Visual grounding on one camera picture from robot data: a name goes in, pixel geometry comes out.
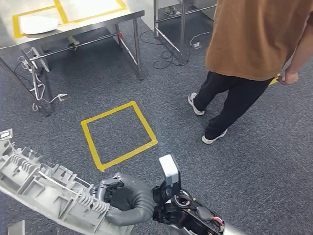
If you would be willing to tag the grey plastic wheel hubcap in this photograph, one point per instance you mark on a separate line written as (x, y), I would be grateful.
(48, 194)

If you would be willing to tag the metal floor socket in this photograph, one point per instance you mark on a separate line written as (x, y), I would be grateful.
(63, 97)
(5, 134)
(197, 44)

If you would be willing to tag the person's forearm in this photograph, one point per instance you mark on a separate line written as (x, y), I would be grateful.
(302, 48)

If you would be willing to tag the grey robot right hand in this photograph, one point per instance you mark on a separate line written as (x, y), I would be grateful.
(142, 198)

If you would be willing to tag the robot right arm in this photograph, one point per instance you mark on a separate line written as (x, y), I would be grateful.
(195, 217)

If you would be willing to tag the white plastic cover part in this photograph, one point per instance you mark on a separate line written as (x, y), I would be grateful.
(36, 24)

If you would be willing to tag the person's hand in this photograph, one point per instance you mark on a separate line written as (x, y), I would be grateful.
(289, 77)

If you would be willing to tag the steel workbench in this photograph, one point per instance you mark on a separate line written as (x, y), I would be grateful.
(73, 30)

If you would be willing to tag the steel side table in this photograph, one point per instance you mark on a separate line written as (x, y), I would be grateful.
(183, 32)

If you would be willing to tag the standing person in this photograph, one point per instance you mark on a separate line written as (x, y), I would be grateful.
(244, 39)

